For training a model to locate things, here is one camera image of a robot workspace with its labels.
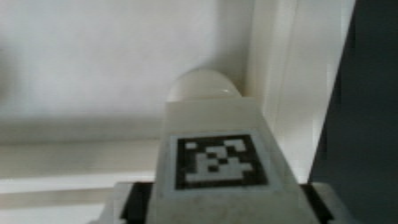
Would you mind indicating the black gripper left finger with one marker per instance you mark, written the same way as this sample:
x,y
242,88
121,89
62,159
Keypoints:
x,y
125,209

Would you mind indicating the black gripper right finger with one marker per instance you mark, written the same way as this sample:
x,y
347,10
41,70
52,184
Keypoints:
x,y
327,205

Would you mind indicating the white table leg with tag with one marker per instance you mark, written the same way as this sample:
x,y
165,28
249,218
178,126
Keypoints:
x,y
224,182

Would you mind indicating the white square tabletop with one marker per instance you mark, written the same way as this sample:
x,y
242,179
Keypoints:
x,y
93,55

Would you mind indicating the white U-shaped obstacle fence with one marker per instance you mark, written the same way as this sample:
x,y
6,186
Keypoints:
x,y
59,175

